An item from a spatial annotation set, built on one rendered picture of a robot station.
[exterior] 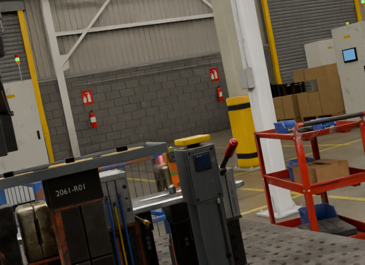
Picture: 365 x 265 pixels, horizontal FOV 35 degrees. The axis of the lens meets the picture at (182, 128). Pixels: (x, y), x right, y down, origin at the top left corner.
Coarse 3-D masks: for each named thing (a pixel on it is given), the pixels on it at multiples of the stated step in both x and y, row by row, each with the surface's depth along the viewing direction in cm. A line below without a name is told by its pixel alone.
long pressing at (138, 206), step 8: (240, 184) 149; (160, 192) 158; (168, 192) 155; (136, 200) 152; (144, 200) 151; (152, 200) 147; (160, 200) 143; (168, 200) 142; (176, 200) 143; (136, 208) 140; (144, 208) 140; (152, 208) 141
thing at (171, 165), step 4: (168, 148) 167; (172, 148) 167; (168, 152) 167; (172, 152) 166; (164, 156) 168; (168, 156) 166; (172, 156) 166; (168, 160) 166; (172, 160) 166; (168, 164) 166; (172, 164) 166; (168, 168) 166; (172, 168) 166; (176, 168) 166; (172, 172) 165; (176, 172) 166; (172, 176) 165; (176, 176) 165; (172, 180) 165; (176, 180) 165; (172, 184) 166; (176, 184) 165
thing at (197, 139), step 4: (192, 136) 121; (196, 136) 118; (200, 136) 116; (204, 136) 116; (208, 136) 117; (176, 140) 119; (180, 140) 117; (184, 140) 115; (188, 140) 115; (192, 140) 116; (196, 140) 116; (200, 140) 116; (204, 140) 116; (208, 140) 117; (176, 144) 119; (180, 144) 117; (184, 144) 115; (188, 144) 115; (192, 144) 117; (196, 144) 118
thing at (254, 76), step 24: (240, 0) 522; (240, 24) 528; (240, 48) 536; (240, 72) 530; (264, 72) 530; (264, 96) 529; (264, 120) 528; (264, 144) 533; (288, 192) 537; (264, 216) 538
